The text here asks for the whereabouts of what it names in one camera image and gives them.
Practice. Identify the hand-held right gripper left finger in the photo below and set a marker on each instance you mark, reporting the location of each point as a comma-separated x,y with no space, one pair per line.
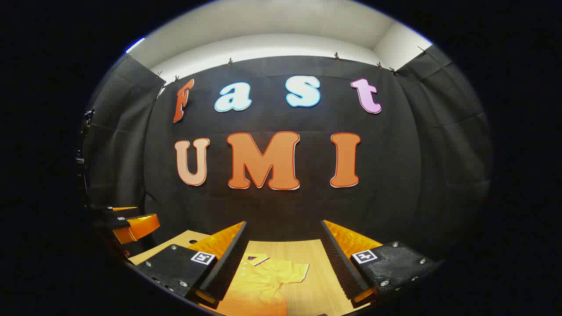
228,267

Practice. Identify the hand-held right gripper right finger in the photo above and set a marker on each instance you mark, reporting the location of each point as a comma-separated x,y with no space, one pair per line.
340,263

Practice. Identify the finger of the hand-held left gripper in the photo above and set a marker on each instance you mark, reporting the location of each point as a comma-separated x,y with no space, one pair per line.
140,226
103,210

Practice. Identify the orange T-shirt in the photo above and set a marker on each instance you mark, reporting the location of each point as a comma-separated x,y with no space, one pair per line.
263,281

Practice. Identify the black backdrop cloth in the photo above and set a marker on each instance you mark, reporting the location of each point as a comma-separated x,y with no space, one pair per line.
307,206

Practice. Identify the row of black backdrop clips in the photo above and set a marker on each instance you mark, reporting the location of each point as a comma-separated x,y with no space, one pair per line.
336,56

